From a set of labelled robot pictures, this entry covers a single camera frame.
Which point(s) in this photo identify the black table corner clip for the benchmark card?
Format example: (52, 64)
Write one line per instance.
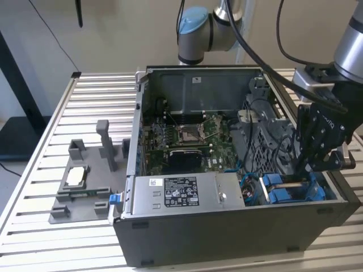
(76, 74)

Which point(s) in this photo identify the black printed power supply label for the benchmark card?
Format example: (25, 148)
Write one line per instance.
(181, 192)

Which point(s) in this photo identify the grey disk bay cage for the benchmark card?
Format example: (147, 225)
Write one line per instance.
(262, 154)

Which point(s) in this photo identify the green motherboard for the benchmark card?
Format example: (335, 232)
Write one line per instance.
(219, 158)

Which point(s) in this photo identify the white case sticker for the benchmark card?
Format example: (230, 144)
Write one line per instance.
(196, 80)

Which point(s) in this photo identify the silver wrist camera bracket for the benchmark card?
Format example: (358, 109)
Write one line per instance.
(304, 80)

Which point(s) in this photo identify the empty blue disk carrier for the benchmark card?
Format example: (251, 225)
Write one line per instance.
(279, 196)

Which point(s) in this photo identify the silver power supply unit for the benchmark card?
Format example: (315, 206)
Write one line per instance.
(147, 198)

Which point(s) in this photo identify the black stand with foot plate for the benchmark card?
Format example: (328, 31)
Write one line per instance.
(20, 139)

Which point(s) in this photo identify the blue case latch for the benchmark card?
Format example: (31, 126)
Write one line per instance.
(114, 199)

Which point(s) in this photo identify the grey parts rack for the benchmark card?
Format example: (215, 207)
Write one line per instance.
(93, 175)

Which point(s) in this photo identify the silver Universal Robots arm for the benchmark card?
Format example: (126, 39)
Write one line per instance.
(198, 42)

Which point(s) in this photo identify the black graphics card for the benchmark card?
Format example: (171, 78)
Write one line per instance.
(184, 162)

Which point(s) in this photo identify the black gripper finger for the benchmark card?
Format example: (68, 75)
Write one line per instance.
(307, 136)
(337, 161)

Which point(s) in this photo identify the silver CPU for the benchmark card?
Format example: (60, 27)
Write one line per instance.
(75, 176)

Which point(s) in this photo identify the hard disk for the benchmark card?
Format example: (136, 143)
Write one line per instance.
(275, 181)

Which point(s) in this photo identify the CPU socket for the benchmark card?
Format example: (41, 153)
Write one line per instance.
(188, 136)

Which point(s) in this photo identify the black open PC case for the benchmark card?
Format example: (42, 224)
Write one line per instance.
(212, 241)

